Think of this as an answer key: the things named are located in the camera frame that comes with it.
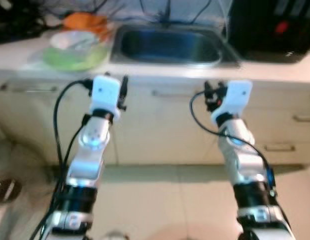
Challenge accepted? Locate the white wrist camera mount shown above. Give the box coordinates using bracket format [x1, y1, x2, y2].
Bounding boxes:
[213, 80, 254, 127]
[90, 74, 122, 122]

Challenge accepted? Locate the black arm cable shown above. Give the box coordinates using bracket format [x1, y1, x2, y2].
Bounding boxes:
[189, 90, 277, 201]
[29, 78, 94, 240]

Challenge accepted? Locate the black kitchen appliance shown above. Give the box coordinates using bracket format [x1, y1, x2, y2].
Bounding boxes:
[227, 0, 310, 64]

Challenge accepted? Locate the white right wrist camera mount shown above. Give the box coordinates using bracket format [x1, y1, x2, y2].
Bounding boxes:
[213, 80, 254, 127]

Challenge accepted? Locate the orange plate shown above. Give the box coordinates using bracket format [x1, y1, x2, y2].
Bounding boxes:
[92, 22, 115, 43]

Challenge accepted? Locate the black faucet pipe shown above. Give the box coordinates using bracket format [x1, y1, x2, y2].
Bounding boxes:
[162, 0, 175, 30]

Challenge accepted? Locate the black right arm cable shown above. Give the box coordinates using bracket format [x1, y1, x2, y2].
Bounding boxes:
[189, 90, 277, 201]

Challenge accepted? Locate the long metal cabinet handle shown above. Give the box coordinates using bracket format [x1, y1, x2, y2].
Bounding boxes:
[0, 84, 60, 94]

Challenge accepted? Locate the white bowl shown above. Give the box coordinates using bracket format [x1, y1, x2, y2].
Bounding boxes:
[49, 29, 101, 52]

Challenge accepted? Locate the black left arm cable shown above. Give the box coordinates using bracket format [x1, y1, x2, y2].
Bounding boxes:
[29, 78, 94, 240]

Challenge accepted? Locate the stainless steel sink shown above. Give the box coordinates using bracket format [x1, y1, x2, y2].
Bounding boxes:
[109, 23, 242, 69]

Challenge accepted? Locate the green plate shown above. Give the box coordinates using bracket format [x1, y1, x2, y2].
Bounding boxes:
[41, 41, 111, 72]

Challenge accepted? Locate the orange bowl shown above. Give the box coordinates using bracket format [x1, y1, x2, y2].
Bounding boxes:
[61, 12, 110, 32]

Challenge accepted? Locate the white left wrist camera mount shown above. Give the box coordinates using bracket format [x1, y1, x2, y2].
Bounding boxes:
[90, 74, 122, 122]

